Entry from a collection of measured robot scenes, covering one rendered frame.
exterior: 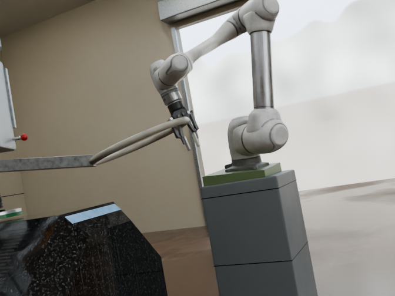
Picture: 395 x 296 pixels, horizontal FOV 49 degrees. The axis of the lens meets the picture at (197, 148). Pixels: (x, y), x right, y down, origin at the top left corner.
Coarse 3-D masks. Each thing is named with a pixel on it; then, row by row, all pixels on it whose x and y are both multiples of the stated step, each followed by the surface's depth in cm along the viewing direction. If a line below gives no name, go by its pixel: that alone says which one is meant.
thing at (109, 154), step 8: (176, 120) 183; (184, 120) 188; (152, 128) 176; (160, 128) 177; (168, 128) 179; (176, 128) 211; (136, 136) 174; (144, 136) 174; (152, 136) 220; (160, 136) 218; (120, 144) 174; (128, 144) 174; (136, 144) 219; (144, 144) 219; (104, 152) 177; (112, 152) 176; (120, 152) 215; (128, 152) 217; (96, 160) 182; (104, 160) 206
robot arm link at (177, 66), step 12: (228, 24) 221; (216, 36) 218; (228, 36) 221; (192, 48) 199; (204, 48) 203; (168, 60) 187; (180, 60) 186; (192, 60) 195; (168, 72) 189; (180, 72) 186; (168, 84) 198
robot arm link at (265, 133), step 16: (256, 0) 206; (272, 0) 205; (240, 16) 217; (256, 16) 207; (272, 16) 206; (256, 32) 210; (256, 48) 210; (256, 64) 210; (256, 80) 210; (272, 80) 211; (256, 96) 210; (272, 96) 210; (256, 112) 207; (272, 112) 206; (256, 128) 206; (272, 128) 201; (256, 144) 207; (272, 144) 202
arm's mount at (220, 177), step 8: (264, 168) 217; (272, 168) 222; (280, 168) 237; (208, 176) 221; (216, 176) 219; (224, 176) 217; (232, 176) 215; (240, 176) 214; (248, 176) 212; (256, 176) 210; (264, 176) 209; (208, 184) 221
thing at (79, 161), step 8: (0, 160) 184; (8, 160) 185; (16, 160) 185; (24, 160) 186; (32, 160) 186; (40, 160) 186; (48, 160) 187; (56, 160) 187; (64, 160) 187; (72, 160) 188; (80, 160) 188; (88, 160) 189; (0, 168) 184; (8, 168) 185; (16, 168) 185; (24, 168) 185; (32, 168) 186; (40, 168) 186; (48, 168) 186; (56, 168) 193; (64, 168) 198
